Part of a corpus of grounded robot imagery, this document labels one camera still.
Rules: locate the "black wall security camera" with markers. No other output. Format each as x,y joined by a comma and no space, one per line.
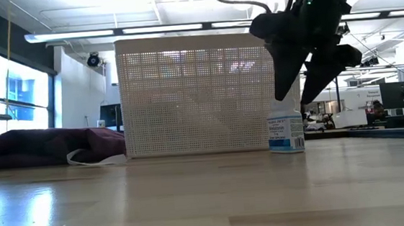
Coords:
93,60

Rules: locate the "long ceiling light bar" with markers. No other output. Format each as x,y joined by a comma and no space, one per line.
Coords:
163,28

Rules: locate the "small white pill bottle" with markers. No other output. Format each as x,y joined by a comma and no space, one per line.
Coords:
286,131

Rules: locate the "person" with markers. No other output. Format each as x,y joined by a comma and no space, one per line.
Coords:
377,110

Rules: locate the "black metal table frame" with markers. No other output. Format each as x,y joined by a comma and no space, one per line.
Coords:
398,133

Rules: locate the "purple cloth bag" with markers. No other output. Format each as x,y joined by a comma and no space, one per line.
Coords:
28,148

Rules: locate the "white perforated plastic basket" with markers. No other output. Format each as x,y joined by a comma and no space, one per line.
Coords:
193,99

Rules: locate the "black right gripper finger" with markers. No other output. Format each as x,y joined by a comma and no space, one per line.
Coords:
287,70
328,68

